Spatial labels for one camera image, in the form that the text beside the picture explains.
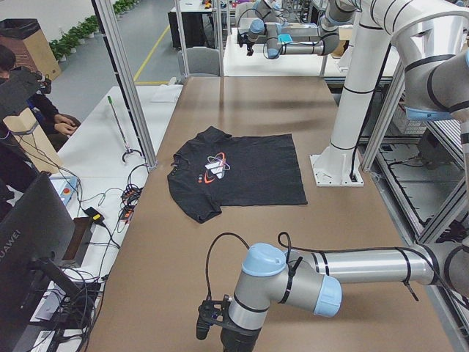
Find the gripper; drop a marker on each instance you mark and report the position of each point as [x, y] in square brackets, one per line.
[234, 338]
[249, 47]

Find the black graphic t-shirt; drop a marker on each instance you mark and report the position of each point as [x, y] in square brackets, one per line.
[215, 170]

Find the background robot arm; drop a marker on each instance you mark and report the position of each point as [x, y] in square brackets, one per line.
[436, 88]

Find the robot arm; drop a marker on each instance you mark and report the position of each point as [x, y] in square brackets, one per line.
[282, 38]
[312, 280]

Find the grey office chair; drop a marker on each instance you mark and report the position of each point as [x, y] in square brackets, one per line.
[203, 61]

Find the grabber reacher tool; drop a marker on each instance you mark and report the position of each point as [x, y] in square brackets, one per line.
[128, 150]

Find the red black usb hub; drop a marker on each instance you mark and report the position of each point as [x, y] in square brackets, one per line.
[129, 199]

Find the black flat box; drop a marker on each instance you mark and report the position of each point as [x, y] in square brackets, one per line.
[76, 251]

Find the black power adapter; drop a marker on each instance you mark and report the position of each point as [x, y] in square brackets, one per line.
[95, 215]

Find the seated person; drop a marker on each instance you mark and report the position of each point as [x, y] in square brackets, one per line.
[58, 127]

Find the black Huawei monitor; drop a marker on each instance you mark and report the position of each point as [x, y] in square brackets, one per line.
[35, 235]

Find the teach pendant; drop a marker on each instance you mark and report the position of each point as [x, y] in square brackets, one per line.
[65, 187]

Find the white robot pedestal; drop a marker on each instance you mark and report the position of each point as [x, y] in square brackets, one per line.
[337, 165]

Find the aluminium frame post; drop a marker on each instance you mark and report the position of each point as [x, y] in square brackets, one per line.
[107, 23]

